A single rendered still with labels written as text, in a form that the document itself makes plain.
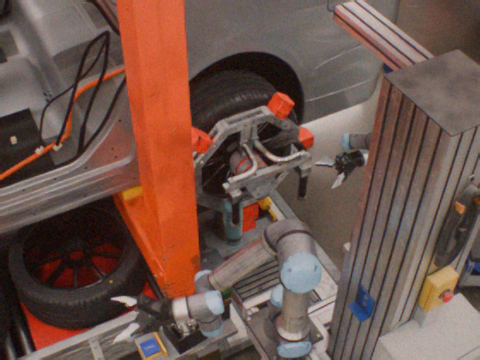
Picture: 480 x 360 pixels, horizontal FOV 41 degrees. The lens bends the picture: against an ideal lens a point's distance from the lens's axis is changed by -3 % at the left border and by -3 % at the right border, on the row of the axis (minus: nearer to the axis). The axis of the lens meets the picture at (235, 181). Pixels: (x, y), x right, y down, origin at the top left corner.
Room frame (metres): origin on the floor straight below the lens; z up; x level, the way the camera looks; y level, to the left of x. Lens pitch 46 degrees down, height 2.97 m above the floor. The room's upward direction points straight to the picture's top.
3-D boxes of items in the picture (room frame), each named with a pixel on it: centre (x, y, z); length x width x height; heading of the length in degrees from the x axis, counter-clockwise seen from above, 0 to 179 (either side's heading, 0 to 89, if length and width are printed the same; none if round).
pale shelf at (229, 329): (1.50, 0.22, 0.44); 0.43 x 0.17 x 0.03; 118
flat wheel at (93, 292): (1.95, 0.77, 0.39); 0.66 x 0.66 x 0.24
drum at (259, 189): (2.11, -0.07, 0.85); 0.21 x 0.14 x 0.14; 28
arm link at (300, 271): (1.18, -0.19, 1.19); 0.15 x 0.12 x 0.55; 6
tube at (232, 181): (2.02, -0.01, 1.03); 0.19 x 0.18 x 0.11; 28
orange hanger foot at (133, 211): (2.02, 0.42, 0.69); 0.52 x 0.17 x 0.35; 28
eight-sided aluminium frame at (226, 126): (2.17, -0.04, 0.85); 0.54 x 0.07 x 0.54; 118
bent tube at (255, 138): (2.11, -0.19, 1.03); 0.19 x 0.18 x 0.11; 28
